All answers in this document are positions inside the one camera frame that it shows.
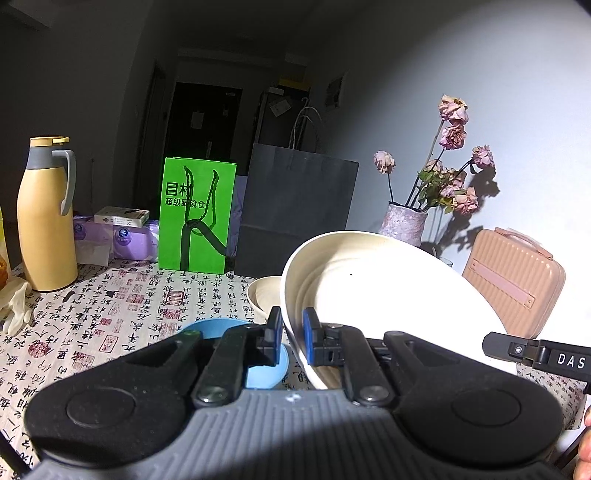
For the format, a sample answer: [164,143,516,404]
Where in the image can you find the dried pink flowers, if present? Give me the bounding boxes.
[372,94,496,218]

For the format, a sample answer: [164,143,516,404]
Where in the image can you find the yellow snack box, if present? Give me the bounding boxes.
[0,211,11,289]

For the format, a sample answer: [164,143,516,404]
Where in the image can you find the white rubber glove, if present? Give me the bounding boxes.
[0,276,33,337]

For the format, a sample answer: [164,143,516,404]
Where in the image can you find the purple tissue pack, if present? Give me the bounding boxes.
[73,216,159,266]

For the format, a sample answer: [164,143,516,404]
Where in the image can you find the cream plate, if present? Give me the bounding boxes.
[246,276,280,324]
[280,231,516,389]

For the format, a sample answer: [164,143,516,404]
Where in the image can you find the pink mini suitcase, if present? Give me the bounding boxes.
[463,228,566,339]

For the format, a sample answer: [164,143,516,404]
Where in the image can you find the purple textured vase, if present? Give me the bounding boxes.
[379,202,428,247]

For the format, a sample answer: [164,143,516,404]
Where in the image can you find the yellow thermos jug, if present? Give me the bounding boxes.
[17,136,78,292]

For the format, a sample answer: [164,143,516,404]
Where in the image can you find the person's hand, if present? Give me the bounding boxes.
[572,407,591,480]

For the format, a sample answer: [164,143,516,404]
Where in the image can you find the black paper bag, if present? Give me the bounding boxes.
[233,105,361,280]

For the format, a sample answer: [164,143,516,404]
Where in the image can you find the calligraphy print tablecloth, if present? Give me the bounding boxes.
[0,258,588,471]

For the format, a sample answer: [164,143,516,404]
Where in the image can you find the small white box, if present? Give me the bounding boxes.
[94,206,149,228]

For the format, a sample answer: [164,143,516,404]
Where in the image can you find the green paper bag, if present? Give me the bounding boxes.
[158,157,236,274]

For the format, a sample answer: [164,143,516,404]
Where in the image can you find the blue bowl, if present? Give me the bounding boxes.
[177,317,292,391]

